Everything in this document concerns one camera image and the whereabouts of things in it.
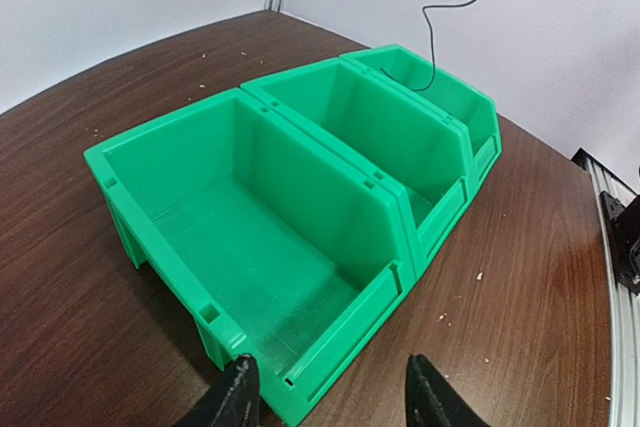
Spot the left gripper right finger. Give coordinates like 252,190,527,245
405,354,489,427

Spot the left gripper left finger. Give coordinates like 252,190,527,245
177,354,260,427

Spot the dark blue cable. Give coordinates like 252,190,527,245
377,0,496,94

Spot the left green plastic bin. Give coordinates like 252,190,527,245
85,89,413,426

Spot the green plastic bin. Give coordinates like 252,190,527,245
241,58,475,279
85,89,413,426
342,45,502,186

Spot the middle green plastic bin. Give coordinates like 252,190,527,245
241,58,475,279

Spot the right green plastic bin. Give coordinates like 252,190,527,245
342,45,502,186

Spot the aluminium front rail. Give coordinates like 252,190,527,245
572,149,639,426

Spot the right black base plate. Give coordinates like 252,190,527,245
598,190,639,296

